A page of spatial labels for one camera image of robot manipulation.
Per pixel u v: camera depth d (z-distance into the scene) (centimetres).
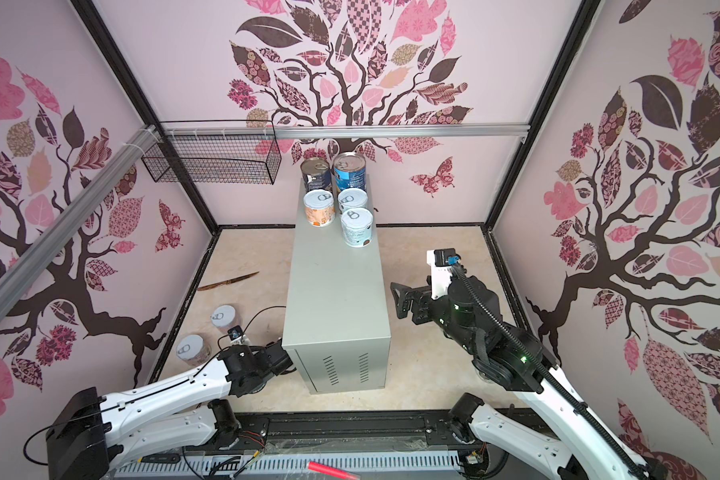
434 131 182
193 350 82
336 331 55
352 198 71
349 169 71
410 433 75
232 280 103
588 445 38
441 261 50
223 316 90
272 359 62
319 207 70
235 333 70
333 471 68
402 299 53
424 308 53
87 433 40
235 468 72
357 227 65
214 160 122
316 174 71
